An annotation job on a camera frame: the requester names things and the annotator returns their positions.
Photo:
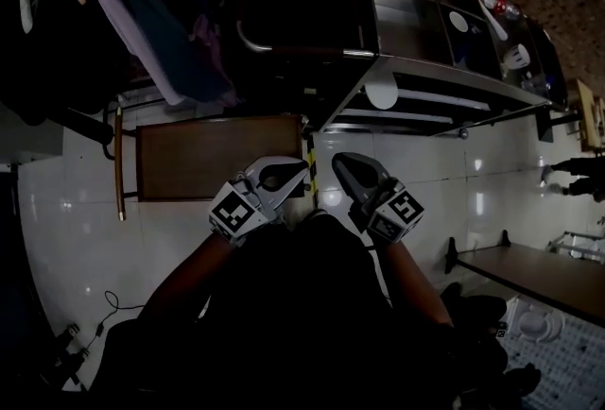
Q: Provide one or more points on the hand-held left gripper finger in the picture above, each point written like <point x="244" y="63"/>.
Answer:
<point x="283" y="160"/>
<point x="289" y="191"/>

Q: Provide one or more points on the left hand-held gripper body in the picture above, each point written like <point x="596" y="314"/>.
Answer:
<point x="238" y="212"/>

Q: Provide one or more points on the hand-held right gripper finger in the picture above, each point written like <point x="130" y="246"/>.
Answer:
<point x="366" y="165"/>
<point x="347" y="186"/>

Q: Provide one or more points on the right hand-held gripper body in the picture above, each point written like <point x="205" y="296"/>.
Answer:
<point x="394" y="212"/>

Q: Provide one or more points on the metal cart shelf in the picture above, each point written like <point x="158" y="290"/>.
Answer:
<point x="411" y="16"/>

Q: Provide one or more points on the person's right forearm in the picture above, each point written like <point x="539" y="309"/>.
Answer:
<point x="413" y="280"/>

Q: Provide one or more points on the person's left forearm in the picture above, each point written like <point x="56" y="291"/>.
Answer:
<point x="189" y="278"/>

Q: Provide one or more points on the yellow black striped pole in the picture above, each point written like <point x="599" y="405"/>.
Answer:
<point x="312" y="167"/>

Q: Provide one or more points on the brown wooden board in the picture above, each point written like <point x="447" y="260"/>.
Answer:
<point x="217" y="158"/>

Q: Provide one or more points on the white round disc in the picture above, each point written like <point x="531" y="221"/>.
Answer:
<point x="380" y="95"/>

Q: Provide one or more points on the person's dark clothing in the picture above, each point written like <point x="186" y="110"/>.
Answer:
<point x="302" y="313"/>

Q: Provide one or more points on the purple hanging cloth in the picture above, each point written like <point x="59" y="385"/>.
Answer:
<point x="208" y="49"/>

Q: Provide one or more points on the brown low table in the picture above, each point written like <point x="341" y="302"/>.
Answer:
<point x="534" y="273"/>

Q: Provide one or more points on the black bent pipe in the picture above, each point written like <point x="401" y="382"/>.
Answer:
<point x="97" y="129"/>

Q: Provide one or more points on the white small plate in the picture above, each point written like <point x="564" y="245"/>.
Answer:
<point x="458" y="22"/>

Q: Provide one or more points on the white plastic holder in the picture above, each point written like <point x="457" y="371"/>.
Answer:
<point x="539" y="324"/>

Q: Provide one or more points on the white ribbed cup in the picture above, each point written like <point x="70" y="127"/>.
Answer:
<point x="516" y="56"/>

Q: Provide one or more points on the clear blue container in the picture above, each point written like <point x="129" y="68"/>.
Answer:
<point x="536" y="82"/>

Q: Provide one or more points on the white long spoon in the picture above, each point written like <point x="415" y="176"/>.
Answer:
<point x="494" y="23"/>

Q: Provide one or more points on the white blue hanging garment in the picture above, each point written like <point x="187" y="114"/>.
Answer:
<point x="142" y="11"/>

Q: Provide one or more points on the red white ball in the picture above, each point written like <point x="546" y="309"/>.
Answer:
<point x="493" y="2"/>

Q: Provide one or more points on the yellow wooden chair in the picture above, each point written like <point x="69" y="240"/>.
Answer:
<point x="588" y="115"/>

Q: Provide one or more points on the black tripod stand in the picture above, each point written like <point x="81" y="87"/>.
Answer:
<point x="66" y="356"/>

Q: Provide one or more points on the white dotted mat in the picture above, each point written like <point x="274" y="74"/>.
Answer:
<point x="567" y="370"/>

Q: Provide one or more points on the dark hanging clothes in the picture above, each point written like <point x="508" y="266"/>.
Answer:
<point x="52" y="58"/>

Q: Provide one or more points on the metal frame rack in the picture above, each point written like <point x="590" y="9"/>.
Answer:
<point x="579" y="246"/>

